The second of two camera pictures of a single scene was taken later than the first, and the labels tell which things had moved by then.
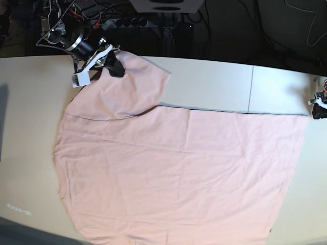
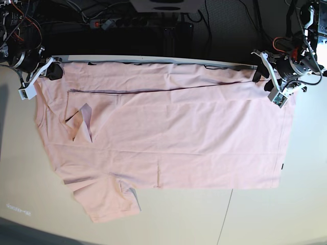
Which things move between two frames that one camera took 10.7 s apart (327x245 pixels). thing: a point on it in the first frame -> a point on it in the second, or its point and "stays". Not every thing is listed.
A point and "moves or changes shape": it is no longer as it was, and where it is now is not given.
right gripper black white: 321,101 -> 287,73
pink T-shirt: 129,172 moves or changes shape
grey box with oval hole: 147,6 stays
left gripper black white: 95,63 -> 31,60
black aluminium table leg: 169,46 stays
